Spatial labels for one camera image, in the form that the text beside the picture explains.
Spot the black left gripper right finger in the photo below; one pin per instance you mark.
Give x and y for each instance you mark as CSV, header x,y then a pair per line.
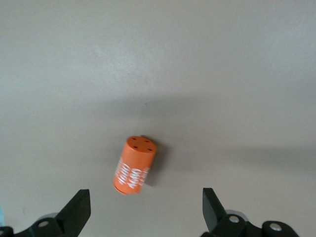
x,y
217,219

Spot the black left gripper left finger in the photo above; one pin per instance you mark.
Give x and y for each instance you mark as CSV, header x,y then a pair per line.
x,y
69,217

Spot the orange cylinder white 4680 print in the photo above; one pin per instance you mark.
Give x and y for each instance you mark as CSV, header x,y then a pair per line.
x,y
133,163

